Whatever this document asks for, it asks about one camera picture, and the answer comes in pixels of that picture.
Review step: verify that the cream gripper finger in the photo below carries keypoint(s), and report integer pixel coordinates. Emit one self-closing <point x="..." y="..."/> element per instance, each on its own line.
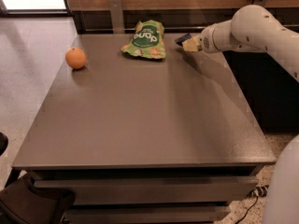
<point x="192" y="44"/>

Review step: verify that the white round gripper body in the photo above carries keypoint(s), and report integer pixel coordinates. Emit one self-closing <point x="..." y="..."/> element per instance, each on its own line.
<point x="209" y="41"/>

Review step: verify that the blue rxbar blueberry wrapper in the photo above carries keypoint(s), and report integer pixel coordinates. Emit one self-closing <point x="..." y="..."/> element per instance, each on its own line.
<point x="181" y="39"/>

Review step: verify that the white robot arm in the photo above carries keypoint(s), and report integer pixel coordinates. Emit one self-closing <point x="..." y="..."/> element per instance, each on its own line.
<point x="255" y="29"/>

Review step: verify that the green rice chip bag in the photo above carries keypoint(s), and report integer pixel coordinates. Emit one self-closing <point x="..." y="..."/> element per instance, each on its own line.
<point x="147" y="42"/>

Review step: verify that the orange fruit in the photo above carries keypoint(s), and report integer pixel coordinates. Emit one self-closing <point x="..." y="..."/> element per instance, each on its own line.
<point x="75" y="58"/>

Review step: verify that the upper grey drawer front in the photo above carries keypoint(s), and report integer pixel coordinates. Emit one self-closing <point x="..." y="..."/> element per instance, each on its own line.
<point x="155" y="190"/>

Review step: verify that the grey drawer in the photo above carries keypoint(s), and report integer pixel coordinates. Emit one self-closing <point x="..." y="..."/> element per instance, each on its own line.
<point x="151" y="215"/>
<point x="155" y="190"/>

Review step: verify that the white power strip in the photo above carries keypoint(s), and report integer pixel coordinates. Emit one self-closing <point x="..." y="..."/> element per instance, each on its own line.
<point x="259" y="191"/>

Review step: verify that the lower grey drawer front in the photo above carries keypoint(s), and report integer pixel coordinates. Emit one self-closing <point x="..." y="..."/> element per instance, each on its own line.
<point x="151" y="215"/>

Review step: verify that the dark brown chair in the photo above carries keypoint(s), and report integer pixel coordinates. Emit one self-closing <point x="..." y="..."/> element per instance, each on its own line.
<point x="22" y="203"/>

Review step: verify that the right metal wall bracket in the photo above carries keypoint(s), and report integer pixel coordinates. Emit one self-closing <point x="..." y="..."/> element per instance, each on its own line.
<point x="261" y="3"/>

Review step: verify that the metal wall bracket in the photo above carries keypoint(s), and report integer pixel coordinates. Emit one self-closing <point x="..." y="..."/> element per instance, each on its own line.
<point x="116" y="14"/>
<point x="261" y="3"/>

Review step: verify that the left metal wall bracket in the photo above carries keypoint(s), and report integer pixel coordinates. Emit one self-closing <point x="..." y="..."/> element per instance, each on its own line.
<point x="116" y="14"/>

